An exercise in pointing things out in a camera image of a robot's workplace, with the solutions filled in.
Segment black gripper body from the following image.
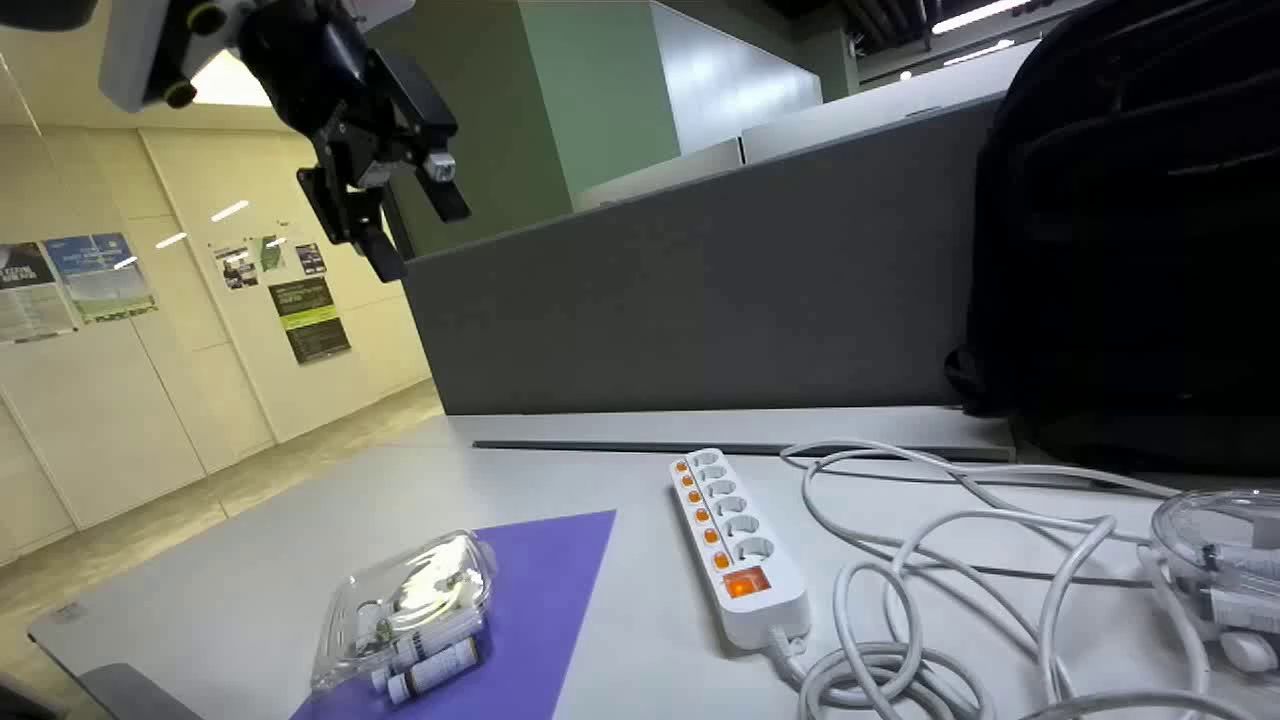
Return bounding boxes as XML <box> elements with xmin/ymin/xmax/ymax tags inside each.
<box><xmin>235</xmin><ymin>0</ymin><xmax>464</xmax><ymax>185</ymax></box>

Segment white power strip orange switches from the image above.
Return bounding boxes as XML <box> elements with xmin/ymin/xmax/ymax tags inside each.
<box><xmin>666</xmin><ymin>444</ymin><xmax>818</xmax><ymax>658</ymax></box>

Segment rectangular ceiling light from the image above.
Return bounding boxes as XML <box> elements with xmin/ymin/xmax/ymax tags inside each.
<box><xmin>188</xmin><ymin>43</ymin><xmax>279</xmax><ymax>111</ymax></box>

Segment green column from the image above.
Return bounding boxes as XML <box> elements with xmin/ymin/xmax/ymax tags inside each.
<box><xmin>376</xmin><ymin>0</ymin><xmax>686</xmax><ymax>260</ymax></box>

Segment grey desk partition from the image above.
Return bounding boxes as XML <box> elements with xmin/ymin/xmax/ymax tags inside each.
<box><xmin>402</xmin><ymin>93</ymin><xmax>1007</xmax><ymax>421</ymax></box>

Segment clear plastic container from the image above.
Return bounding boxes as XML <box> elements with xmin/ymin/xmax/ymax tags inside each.
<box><xmin>307</xmin><ymin>527</ymin><xmax>505</xmax><ymax>707</ymax></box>

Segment white adapter block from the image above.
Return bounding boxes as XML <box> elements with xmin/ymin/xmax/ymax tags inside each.
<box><xmin>381</xmin><ymin>605</ymin><xmax>483</xmax><ymax>707</ymax></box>

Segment long ceiling light strip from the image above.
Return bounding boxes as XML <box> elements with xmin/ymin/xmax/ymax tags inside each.
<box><xmin>927</xmin><ymin>0</ymin><xmax>1041</xmax><ymax>42</ymax></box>

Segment black backpack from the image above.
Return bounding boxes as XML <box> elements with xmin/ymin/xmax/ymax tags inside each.
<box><xmin>939</xmin><ymin>0</ymin><xmax>1280</xmax><ymax>480</ymax></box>

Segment clear bag with white charger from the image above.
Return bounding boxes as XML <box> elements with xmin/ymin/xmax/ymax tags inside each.
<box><xmin>1143</xmin><ymin>486</ymin><xmax>1280</xmax><ymax>679</ymax></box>

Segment black green wall poster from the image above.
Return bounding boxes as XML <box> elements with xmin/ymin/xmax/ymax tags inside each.
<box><xmin>263</xmin><ymin>273</ymin><xmax>356</xmax><ymax>368</ymax></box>

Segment small photo wall poster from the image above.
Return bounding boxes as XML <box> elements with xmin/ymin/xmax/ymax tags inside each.
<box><xmin>212</xmin><ymin>245</ymin><xmax>263</xmax><ymax>297</ymax></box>

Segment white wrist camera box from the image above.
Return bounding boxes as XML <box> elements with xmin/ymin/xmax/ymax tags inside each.
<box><xmin>96</xmin><ymin>0</ymin><xmax>247</xmax><ymax>118</ymax></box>

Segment blue green wall poster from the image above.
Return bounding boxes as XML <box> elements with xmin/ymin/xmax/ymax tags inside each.
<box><xmin>41</xmin><ymin>230</ymin><xmax>159</xmax><ymax>329</ymax></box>

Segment grey white wall poster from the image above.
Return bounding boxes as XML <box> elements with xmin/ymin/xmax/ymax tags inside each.
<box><xmin>0</xmin><ymin>240</ymin><xmax>82</xmax><ymax>348</ymax></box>

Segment white power strip cable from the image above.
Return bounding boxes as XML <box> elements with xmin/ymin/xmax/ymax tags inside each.
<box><xmin>764</xmin><ymin>437</ymin><xmax>1280</xmax><ymax>720</ymax></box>

